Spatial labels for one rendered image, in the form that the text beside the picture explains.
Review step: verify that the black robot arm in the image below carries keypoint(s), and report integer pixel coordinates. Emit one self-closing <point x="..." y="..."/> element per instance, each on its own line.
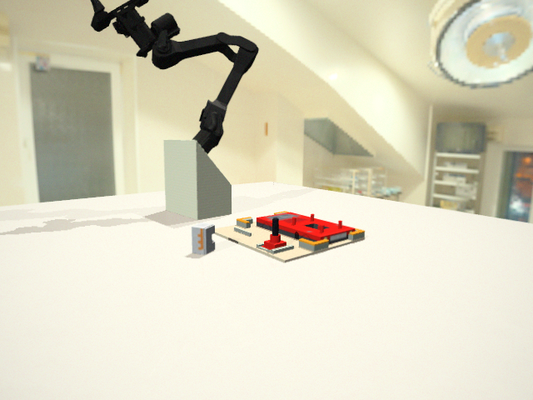
<point x="167" y="53"/>

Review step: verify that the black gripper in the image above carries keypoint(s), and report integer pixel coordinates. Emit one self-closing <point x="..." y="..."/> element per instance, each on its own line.
<point x="128" y="16"/>

